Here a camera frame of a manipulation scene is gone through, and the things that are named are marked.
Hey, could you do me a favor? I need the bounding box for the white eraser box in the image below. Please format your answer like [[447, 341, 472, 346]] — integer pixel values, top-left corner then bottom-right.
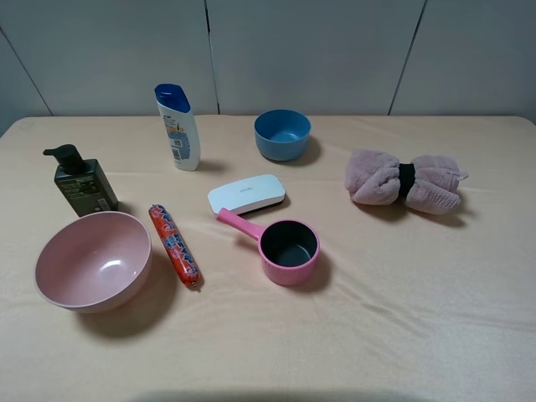
[[208, 174, 286, 214]]

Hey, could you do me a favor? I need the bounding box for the blue bowl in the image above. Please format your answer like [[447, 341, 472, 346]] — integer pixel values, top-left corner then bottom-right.
[[254, 109, 312, 162]]

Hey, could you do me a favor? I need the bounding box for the red wrapped sausage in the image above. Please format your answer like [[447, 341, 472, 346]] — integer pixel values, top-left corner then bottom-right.
[[148, 204, 203, 291]]

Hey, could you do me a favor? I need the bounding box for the pink rolled towel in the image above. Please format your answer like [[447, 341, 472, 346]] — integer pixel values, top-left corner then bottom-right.
[[344, 149, 468, 215]]

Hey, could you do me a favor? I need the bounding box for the white blue shampoo bottle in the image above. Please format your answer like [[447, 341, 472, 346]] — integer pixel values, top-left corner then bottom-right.
[[154, 84, 201, 171]]

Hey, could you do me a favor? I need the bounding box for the black towel band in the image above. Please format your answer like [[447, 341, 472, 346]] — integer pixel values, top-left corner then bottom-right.
[[398, 163, 415, 199]]

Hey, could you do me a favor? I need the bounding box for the peach tablecloth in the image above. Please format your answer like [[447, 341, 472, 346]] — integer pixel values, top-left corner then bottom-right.
[[1, 116, 535, 401]]

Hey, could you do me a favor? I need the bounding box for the large pink bowl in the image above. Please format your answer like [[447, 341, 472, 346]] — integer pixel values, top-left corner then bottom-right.
[[34, 211, 152, 313]]

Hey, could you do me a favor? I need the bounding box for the dark green pump bottle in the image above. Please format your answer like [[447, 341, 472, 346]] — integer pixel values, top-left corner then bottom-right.
[[43, 144, 118, 217]]

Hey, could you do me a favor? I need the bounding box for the pink saucepan with handle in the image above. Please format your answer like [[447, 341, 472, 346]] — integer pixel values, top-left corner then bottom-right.
[[217, 209, 320, 286]]

